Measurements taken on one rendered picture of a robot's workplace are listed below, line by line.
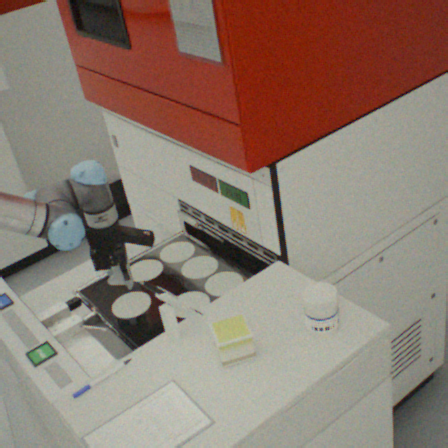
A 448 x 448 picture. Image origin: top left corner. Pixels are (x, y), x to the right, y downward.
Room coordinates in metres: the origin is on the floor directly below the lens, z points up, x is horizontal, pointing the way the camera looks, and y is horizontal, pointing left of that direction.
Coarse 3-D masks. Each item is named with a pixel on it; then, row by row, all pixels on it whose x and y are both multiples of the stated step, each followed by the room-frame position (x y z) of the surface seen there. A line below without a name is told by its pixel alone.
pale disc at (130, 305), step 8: (128, 296) 1.30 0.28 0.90; (136, 296) 1.29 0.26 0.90; (144, 296) 1.28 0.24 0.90; (120, 304) 1.27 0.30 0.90; (128, 304) 1.26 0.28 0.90; (136, 304) 1.26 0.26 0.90; (144, 304) 1.25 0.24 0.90; (120, 312) 1.24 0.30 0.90; (128, 312) 1.23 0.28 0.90; (136, 312) 1.23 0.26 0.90
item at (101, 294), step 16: (176, 240) 1.52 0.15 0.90; (192, 240) 1.50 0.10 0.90; (144, 256) 1.47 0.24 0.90; (192, 256) 1.42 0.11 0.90; (176, 272) 1.36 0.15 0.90; (240, 272) 1.31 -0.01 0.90; (96, 288) 1.36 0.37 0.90; (112, 288) 1.35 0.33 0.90; (144, 288) 1.32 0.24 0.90; (176, 288) 1.29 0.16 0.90; (192, 288) 1.28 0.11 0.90; (96, 304) 1.29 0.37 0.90; (112, 304) 1.28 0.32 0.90; (160, 304) 1.24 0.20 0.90; (112, 320) 1.21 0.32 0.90; (128, 320) 1.20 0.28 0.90; (144, 320) 1.19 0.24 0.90; (160, 320) 1.18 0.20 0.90; (128, 336) 1.14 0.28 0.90; (144, 336) 1.13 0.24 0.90
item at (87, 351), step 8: (64, 320) 1.27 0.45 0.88; (48, 328) 1.25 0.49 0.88; (72, 336) 1.21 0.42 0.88; (80, 336) 1.20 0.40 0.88; (88, 336) 1.19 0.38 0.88; (64, 344) 1.18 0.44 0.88; (72, 344) 1.18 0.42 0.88; (80, 344) 1.17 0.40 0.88; (88, 344) 1.16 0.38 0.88; (96, 344) 1.16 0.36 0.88; (72, 352) 1.15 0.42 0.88; (80, 352) 1.14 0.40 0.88; (88, 352) 1.14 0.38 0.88; (96, 352) 1.13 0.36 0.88; (104, 352) 1.13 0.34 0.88; (80, 360) 1.11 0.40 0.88; (88, 360) 1.11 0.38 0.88; (96, 360) 1.10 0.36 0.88; (104, 360) 1.10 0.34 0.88; (112, 360) 1.09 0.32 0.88; (88, 368) 1.08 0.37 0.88; (96, 368) 1.08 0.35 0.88; (104, 368) 1.07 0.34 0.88
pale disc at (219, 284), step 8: (224, 272) 1.32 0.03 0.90; (232, 272) 1.32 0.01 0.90; (208, 280) 1.30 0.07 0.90; (216, 280) 1.30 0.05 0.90; (224, 280) 1.29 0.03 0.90; (232, 280) 1.28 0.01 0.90; (240, 280) 1.28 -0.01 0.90; (208, 288) 1.27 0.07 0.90; (216, 288) 1.26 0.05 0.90; (224, 288) 1.26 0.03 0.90; (232, 288) 1.25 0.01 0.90
